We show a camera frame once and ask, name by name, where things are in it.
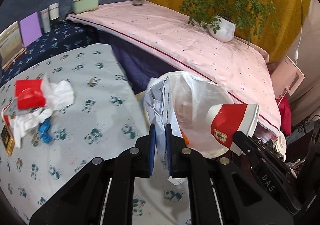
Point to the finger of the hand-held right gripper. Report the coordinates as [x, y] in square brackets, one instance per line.
[246, 145]

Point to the white lined trash bin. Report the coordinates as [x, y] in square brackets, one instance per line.
[195, 105]

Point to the red cloth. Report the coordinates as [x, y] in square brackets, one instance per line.
[285, 115]

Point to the pale green tissue box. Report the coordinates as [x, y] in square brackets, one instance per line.
[85, 5]

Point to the purple board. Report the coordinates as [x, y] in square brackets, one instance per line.
[30, 29]

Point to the white bottle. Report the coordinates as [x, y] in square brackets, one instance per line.
[45, 21]

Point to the navy leaf printed cloth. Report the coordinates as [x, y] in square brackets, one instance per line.
[55, 40]

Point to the pink sheet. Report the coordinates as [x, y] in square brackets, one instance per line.
[187, 40]

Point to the white red-edged packet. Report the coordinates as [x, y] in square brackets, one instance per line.
[6, 115]

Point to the pink appliance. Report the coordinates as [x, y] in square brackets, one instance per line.
[287, 72]

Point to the small orange scrap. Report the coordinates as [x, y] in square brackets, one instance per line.
[185, 140]

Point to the dark purple cloth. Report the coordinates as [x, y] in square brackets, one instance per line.
[140, 65]

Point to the white jar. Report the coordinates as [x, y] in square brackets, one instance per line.
[53, 12]

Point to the red cardboard box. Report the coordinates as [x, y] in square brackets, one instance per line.
[30, 97]

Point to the blue wrapper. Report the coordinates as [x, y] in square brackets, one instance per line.
[45, 130]

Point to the white slipper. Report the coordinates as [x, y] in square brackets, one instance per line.
[282, 145]

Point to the cream desk calendar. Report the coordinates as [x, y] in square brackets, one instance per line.
[10, 42]

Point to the red and white paper cup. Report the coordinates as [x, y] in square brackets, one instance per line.
[230, 120]

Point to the green plant in white pot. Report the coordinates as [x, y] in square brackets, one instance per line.
[223, 30]

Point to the white printed paper wrapper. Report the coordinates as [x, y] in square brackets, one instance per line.
[161, 115]

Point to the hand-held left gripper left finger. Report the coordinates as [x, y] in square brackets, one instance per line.
[151, 150]

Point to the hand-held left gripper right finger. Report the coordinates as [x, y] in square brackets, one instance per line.
[169, 150]

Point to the white tissue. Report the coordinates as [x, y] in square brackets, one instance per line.
[25, 125]
[60, 92]

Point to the black and gold box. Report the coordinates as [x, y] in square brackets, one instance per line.
[7, 140]

